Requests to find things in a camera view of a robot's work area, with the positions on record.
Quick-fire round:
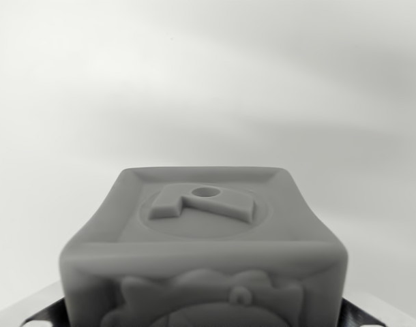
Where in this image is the black-padded silver gripper right finger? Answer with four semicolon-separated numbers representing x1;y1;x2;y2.
341;281;416;327

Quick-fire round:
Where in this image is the black-padded silver gripper left finger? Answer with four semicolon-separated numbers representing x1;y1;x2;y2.
20;282;68;327

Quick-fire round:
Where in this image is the grey embossed toy cube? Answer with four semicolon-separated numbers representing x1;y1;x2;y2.
58;166;350;327

